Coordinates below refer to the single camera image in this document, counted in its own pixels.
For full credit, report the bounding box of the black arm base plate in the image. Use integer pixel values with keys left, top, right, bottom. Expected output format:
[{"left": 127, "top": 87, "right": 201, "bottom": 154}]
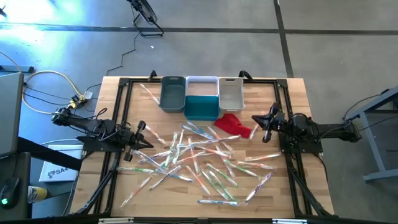
[
  {"left": 75, "top": 127, "right": 129, "bottom": 154},
  {"left": 278, "top": 129, "right": 324, "bottom": 155}
]

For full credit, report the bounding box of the black floor fan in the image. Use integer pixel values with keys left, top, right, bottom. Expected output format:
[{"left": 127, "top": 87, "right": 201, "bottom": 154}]
[{"left": 126, "top": 0, "right": 165, "bottom": 37}]

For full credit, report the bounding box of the light grey plastic bin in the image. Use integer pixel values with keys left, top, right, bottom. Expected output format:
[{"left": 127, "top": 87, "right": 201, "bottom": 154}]
[{"left": 218, "top": 77, "right": 246, "bottom": 113}]

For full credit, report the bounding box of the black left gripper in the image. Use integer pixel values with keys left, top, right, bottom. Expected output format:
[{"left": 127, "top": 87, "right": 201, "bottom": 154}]
[{"left": 119, "top": 120, "right": 154, "bottom": 162}]

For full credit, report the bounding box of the red plastic bin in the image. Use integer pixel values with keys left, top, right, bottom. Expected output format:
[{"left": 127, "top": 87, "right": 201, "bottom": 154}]
[{"left": 213, "top": 113, "right": 252, "bottom": 139}]

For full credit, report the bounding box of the grey monitor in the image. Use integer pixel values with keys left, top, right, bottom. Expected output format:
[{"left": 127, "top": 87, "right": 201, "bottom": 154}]
[{"left": 0, "top": 72, "right": 25, "bottom": 158}]

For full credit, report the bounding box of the black desk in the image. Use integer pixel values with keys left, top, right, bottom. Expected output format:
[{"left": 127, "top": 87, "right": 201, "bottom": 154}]
[{"left": 0, "top": 151, "right": 32, "bottom": 221}]

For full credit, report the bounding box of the green toothbrush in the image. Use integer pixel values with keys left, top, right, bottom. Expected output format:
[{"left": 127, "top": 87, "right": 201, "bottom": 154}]
[
  {"left": 223, "top": 159, "right": 260, "bottom": 179},
  {"left": 164, "top": 133, "right": 178, "bottom": 168},
  {"left": 206, "top": 162, "right": 239, "bottom": 188},
  {"left": 172, "top": 129, "right": 185, "bottom": 165},
  {"left": 208, "top": 170, "right": 239, "bottom": 203},
  {"left": 117, "top": 166, "right": 156, "bottom": 175},
  {"left": 200, "top": 169, "right": 231, "bottom": 200},
  {"left": 159, "top": 146, "right": 190, "bottom": 169}
]

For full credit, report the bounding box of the yellow can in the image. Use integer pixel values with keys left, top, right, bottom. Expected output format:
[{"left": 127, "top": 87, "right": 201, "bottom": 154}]
[{"left": 27, "top": 185, "right": 49, "bottom": 204}]

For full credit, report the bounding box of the yellow cable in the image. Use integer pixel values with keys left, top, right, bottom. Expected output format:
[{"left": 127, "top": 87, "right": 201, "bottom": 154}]
[{"left": 0, "top": 51, "right": 86, "bottom": 115}]

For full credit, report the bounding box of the black computer mouse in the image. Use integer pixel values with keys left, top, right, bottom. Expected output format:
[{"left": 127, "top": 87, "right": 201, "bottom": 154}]
[{"left": 0, "top": 176, "right": 21, "bottom": 210}]

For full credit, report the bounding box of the black bar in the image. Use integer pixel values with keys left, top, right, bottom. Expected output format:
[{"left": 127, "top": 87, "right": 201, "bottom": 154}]
[{"left": 17, "top": 136, "right": 84, "bottom": 172}]

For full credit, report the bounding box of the white plastic bin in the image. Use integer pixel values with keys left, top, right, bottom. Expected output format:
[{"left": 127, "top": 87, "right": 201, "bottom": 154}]
[{"left": 185, "top": 75, "right": 220, "bottom": 97}]

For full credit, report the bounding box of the white printed box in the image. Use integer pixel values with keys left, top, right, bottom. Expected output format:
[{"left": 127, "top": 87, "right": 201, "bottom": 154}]
[{"left": 38, "top": 144, "right": 84, "bottom": 183}]

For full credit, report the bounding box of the dark grey plastic bin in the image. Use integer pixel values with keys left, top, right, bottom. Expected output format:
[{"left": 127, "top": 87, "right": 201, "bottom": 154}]
[{"left": 159, "top": 76, "right": 187, "bottom": 113}]

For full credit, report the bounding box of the teal plastic bin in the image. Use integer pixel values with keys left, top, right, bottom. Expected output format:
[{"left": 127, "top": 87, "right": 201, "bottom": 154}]
[{"left": 183, "top": 95, "right": 220, "bottom": 121}]

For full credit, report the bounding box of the grey metal table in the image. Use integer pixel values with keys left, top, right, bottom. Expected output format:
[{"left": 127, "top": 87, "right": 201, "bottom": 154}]
[{"left": 343, "top": 85, "right": 398, "bottom": 184}]

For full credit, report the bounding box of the blue toothbrush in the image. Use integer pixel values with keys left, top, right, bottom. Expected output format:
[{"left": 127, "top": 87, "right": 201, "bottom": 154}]
[
  {"left": 155, "top": 169, "right": 194, "bottom": 183},
  {"left": 187, "top": 121, "right": 216, "bottom": 139},
  {"left": 180, "top": 124, "right": 213, "bottom": 140},
  {"left": 134, "top": 149, "right": 165, "bottom": 171},
  {"left": 197, "top": 199, "right": 239, "bottom": 207}
]

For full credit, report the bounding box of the black fan cable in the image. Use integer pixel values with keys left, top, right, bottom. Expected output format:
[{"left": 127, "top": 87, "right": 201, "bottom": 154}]
[{"left": 106, "top": 30, "right": 141, "bottom": 77}]

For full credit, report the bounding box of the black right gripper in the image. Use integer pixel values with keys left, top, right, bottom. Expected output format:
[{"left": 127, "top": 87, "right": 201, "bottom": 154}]
[{"left": 251, "top": 102, "right": 292, "bottom": 144}]

